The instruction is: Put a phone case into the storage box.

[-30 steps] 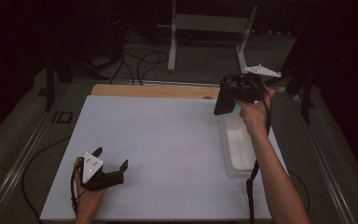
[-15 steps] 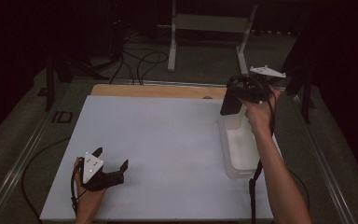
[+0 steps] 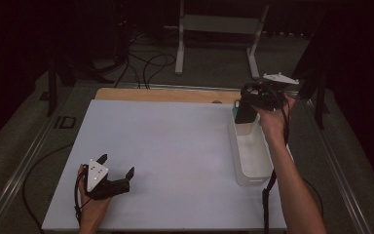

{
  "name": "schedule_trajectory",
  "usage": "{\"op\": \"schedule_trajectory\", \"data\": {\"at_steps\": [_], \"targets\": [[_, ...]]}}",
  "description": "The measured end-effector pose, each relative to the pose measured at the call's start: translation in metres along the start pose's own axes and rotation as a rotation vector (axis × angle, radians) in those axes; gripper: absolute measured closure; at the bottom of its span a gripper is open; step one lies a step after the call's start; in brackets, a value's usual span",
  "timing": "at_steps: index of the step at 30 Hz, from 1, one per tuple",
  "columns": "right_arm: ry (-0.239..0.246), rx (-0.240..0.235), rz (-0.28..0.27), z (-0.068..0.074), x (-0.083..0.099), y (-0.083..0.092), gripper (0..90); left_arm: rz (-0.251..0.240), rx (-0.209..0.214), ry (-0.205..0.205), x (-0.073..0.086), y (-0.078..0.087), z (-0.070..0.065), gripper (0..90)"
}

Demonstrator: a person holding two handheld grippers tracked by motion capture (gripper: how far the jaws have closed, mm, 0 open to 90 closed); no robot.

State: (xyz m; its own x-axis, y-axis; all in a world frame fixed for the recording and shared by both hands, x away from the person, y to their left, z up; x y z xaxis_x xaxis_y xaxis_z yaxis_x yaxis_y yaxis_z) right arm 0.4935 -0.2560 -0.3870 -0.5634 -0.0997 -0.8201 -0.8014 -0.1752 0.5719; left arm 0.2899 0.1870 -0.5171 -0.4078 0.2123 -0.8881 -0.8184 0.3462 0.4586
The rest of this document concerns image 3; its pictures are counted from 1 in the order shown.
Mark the white table board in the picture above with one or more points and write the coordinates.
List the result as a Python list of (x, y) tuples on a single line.
[(168, 162)]

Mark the person's left hand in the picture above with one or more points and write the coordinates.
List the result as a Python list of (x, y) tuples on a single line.
[(92, 211)]

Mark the white metal stand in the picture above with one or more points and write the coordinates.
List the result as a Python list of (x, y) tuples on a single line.
[(220, 24)]

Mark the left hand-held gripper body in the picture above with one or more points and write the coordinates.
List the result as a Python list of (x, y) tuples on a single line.
[(97, 174)]

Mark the metal floor rail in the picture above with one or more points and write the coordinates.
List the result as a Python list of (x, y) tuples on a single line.
[(344, 175), (16, 177)]

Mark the person's right hand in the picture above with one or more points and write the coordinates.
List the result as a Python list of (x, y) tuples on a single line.
[(274, 125)]

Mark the white plastic bin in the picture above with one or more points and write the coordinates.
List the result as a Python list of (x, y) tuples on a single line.
[(253, 156)]

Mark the black stand legs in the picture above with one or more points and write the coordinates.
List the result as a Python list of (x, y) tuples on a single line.
[(319, 104), (52, 94)]

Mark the black phone case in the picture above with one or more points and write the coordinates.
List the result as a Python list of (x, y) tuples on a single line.
[(246, 113)]

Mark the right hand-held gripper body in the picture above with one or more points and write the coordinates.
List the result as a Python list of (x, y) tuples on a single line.
[(268, 96)]

